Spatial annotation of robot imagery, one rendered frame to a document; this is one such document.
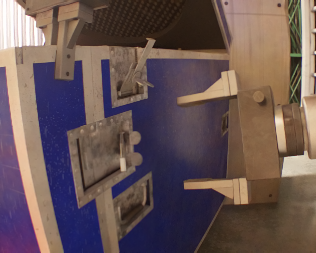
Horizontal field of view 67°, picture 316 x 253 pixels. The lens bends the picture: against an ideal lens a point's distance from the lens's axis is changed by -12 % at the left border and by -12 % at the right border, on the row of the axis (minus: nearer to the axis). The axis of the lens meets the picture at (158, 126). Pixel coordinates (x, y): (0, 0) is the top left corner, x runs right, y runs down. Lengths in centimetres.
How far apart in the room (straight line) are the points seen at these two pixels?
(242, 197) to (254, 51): 130
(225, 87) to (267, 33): 126
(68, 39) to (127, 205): 37
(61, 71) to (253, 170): 29
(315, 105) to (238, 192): 16
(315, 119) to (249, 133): 9
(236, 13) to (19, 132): 144
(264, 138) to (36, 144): 30
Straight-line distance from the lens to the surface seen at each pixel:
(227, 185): 40
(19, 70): 34
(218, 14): 118
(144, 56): 50
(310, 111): 36
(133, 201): 61
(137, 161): 48
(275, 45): 167
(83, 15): 36
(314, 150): 37
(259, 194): 185
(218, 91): 41
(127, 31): 154
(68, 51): 37
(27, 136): 35
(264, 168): 38
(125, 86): 51
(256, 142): 38
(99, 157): 48
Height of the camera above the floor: 92
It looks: 14 degrees down
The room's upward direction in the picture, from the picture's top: 2 degrees counter-clockwise
